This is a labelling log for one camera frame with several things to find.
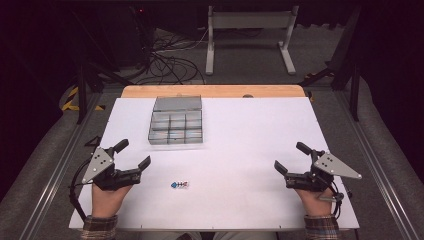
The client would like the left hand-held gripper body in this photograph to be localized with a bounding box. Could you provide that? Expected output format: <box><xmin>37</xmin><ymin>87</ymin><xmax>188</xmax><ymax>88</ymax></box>
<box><xmin>81</xmin><ymin>146</ymin><xmax>143</xmax><ymax>192</ymax></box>

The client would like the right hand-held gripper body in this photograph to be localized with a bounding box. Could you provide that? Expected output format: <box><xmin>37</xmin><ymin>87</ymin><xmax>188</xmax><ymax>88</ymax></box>
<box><xmin>284</xmin><ymin>149</ymin><xmax>363</xmax><ymax>193</ymax></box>

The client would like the person's left hand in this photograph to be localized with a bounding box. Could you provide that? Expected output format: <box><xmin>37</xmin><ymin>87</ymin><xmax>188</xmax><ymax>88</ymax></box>
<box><xmin>91</xmin><ymin>182</ymin><xmax>135</xmax><ymax>220</ymax></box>

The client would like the person's right hand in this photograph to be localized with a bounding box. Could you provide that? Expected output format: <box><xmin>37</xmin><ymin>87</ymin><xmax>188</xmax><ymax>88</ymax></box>
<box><xmin>294</xmin><ymin>187</ymin><xmax>335</xmax><ymax>218</ymax></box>

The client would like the small blue white red item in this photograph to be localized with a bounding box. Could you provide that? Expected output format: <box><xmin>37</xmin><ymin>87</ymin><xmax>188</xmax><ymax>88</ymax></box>
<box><xmin>170</xmin><ymin>180</ymin><xmax>191</xmax><ymax>190</ymax></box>

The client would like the clear plastic compartment box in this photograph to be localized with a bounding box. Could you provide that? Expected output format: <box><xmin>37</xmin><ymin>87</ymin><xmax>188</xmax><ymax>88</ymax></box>
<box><xmin>147</xmin><ymin>95</ymin><xmax>204</xmax><ymax>146</ymax></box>

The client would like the yellow black floor tape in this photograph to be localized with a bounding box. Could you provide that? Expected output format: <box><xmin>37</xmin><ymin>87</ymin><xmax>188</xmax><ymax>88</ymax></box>
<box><xmin>60</xmin><ymin>85</ymin><xmax>106</xmax><ymax>112</ymax></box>

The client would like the black metal stand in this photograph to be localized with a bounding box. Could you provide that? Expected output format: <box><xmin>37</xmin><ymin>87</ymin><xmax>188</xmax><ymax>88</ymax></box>
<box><xmin>298</xmin><ymin>6</ymin><xmax>363</xmax><ymax>123</ymax></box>
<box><xmin>68</xmin><ymin>9</ymin><xmax>134</xmax><ymax>125</ymax></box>

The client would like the white metal stand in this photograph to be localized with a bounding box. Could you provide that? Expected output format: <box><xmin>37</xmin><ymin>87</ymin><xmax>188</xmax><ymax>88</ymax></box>
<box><xmin>204</xmin><ymin>5</ymin><xmax>300</xmax><ymax>76</ymax></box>

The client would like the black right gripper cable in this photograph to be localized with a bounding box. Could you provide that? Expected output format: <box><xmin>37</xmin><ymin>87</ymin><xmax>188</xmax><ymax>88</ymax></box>
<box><xmin>328</xmin><ymin>181</ymin><xmax>354</xmax><ymax>222</ymax></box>

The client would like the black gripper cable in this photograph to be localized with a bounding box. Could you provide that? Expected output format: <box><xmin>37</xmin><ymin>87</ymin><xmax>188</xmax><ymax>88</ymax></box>
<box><xmin>328</xmin><ymin>181</ymin><xmax>354</xmax><ymax>222</ymax></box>
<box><xmin>68</xmin><ymin>157</ymin><xmax>94</xmax><ymax>223</ymax></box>

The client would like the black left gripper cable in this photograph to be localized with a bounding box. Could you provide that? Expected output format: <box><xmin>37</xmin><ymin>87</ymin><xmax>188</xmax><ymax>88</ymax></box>
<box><xmin>68</xmin><ymin>157</ymin><xmax>94</xmax><ymax>223</ymax></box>

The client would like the aluminium rail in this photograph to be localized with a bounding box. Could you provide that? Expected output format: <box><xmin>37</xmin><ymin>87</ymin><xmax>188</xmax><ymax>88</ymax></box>
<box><xmin>333</xmin><ymin>89</ymin><xmax>421</xmax><ymax>240</ymax></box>
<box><xmin>18</xmin><ymin>91</ymin><xmax>104</xmax><ymax>240</ymax></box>

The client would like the tangle of black cables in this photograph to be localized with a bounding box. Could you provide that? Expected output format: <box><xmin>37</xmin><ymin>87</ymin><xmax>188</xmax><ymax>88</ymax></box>
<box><xmin>133</xmin><ymin>28</ymin><xmax>209</xmax><ymax>86</ymax></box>

